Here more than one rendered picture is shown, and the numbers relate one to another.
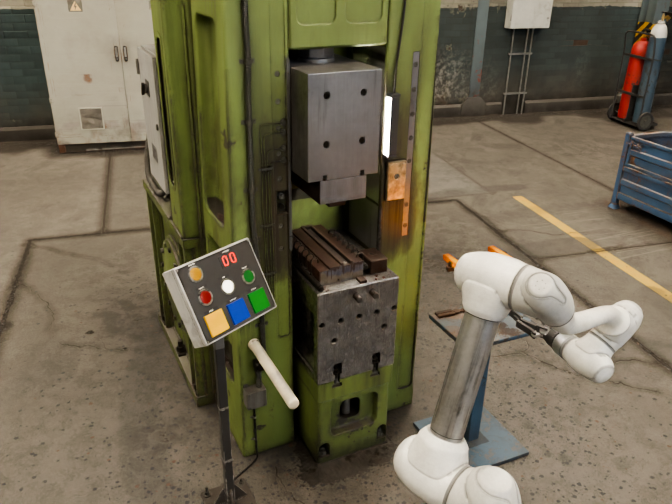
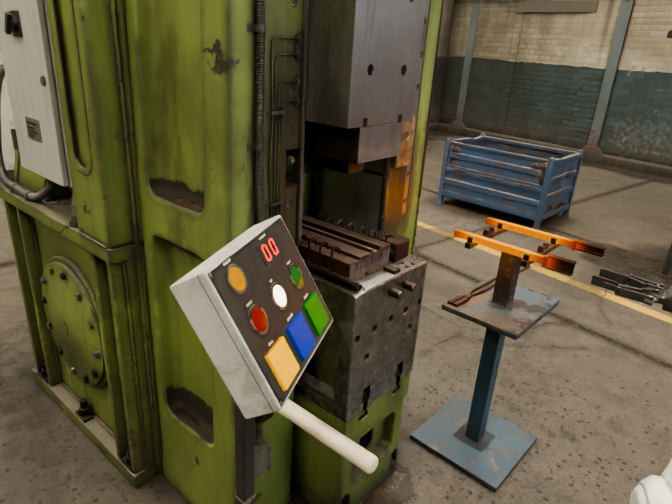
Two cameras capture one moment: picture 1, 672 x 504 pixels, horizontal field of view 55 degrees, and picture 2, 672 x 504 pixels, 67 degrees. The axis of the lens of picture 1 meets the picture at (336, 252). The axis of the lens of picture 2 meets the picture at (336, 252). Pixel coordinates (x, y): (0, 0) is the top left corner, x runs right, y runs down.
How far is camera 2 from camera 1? 141 cm
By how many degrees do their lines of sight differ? 22
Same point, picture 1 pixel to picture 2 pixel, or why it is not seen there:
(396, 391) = not seen: hidden behind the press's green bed
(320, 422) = (343, 470)
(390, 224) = (393, 199)
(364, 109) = (409, 23)
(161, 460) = not seen: outside the picture
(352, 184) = (390, 135)
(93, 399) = not seen: outside the picture
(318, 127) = (364, 39)
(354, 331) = (385, 340)
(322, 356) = (354, 382)
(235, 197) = (236, 157)
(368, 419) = (380, 447)
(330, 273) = (359, 265)
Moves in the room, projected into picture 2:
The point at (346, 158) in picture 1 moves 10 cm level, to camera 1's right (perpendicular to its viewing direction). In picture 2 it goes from (387, 95) to (419, 95)
